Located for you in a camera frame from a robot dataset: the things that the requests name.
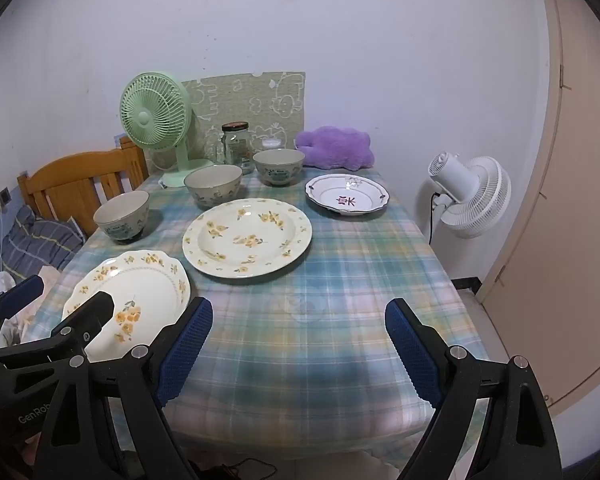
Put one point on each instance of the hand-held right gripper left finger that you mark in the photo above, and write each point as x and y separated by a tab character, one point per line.
185	355

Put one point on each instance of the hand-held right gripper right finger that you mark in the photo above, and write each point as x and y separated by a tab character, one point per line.
412	355

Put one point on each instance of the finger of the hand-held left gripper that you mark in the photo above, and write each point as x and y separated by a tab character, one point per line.
25	292
87	317

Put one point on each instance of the scalloped yellow floral plate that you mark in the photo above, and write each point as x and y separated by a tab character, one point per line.
145	290

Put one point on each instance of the floral bowl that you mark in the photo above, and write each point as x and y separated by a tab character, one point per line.
122	215

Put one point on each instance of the large round floral plate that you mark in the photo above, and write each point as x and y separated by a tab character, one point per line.
247	237

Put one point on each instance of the grey ceramic bowl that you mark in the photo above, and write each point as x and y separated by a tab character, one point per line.
213	185
278	166

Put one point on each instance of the white plate with red mark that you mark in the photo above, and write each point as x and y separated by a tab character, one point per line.
347	192

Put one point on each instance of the peach cloth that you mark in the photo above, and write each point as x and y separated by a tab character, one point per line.
40	305

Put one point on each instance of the white plastic bag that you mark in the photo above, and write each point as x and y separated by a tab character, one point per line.
1	284

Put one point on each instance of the grey plaid pillow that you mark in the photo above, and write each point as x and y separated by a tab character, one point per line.
40	245

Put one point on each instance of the black flat base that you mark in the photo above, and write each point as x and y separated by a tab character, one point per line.
466	285

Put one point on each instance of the plaid tablecloth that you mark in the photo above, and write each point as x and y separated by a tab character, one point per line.
305	360

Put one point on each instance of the wooden headboard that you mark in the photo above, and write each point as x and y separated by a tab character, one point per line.
70	180

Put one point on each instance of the white standing fan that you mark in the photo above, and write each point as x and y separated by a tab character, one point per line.
475	195

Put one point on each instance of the green desk fan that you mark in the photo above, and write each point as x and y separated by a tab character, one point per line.
152	115

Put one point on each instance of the glass jar with brown lid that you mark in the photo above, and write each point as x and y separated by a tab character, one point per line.
236	145

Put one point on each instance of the purple plush toy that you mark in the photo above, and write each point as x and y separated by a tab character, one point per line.
335	147

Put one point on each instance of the beige door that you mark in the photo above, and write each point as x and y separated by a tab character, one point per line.
580	210

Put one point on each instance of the small white-lid jar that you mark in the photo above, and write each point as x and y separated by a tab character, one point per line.
271	143

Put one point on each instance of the green printed board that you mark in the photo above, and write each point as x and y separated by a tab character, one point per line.
240	95

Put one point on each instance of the wall socket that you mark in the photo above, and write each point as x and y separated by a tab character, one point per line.
0	199

